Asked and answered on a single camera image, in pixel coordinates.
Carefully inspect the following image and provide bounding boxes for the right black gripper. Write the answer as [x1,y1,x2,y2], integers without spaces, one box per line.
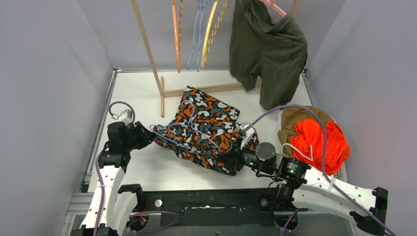
[217,137,275,174]

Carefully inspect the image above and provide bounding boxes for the orange camouflage print shorts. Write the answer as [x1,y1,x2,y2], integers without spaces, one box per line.
[154,86,241,176]

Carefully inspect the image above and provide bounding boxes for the olive brown shorts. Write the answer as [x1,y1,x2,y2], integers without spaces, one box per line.
[277,106,335,144]

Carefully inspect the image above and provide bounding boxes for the red orange shorts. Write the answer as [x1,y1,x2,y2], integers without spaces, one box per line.
[289,118,351,175]

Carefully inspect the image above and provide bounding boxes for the white plastic basket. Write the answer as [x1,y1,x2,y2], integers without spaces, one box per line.
[278,110,348,182]

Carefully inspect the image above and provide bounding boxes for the wooden clothes hanger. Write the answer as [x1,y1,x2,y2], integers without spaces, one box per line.
[172,0,184,73]

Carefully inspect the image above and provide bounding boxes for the cream wooden hanger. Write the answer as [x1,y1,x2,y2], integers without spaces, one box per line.
[201,0,229,68]

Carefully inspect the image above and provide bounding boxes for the light blue wire hanger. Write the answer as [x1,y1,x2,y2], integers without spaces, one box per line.
[187,0,206,72]

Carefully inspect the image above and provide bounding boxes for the wooden clothes rack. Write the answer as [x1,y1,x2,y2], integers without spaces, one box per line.
[130,0,302,118]

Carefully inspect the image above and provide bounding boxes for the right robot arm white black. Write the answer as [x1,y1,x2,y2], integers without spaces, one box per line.
[226,142,388,236]

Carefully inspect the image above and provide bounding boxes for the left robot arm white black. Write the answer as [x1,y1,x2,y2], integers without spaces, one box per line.
[70,121,155,236]

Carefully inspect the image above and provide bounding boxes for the dark green patterned shorts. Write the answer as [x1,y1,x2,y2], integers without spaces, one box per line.
[229,0,308,110]

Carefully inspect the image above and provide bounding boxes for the pink plastic hanger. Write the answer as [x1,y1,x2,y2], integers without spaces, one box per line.
[260,0,287,17]

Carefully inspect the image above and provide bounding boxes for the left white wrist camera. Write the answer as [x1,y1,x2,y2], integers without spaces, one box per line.
[112,109,134,125]

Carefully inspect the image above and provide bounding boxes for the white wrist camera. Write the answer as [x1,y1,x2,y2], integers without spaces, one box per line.
[112,109,134,125]
[237,123,255,150]

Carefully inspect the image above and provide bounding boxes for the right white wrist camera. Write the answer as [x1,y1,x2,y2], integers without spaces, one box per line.
[237,123,255,150]

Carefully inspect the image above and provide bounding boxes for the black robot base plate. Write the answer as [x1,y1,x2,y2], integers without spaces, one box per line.
[125,188,299,236]

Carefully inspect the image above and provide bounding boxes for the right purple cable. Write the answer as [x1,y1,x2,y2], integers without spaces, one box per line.
[241,104,396,236]

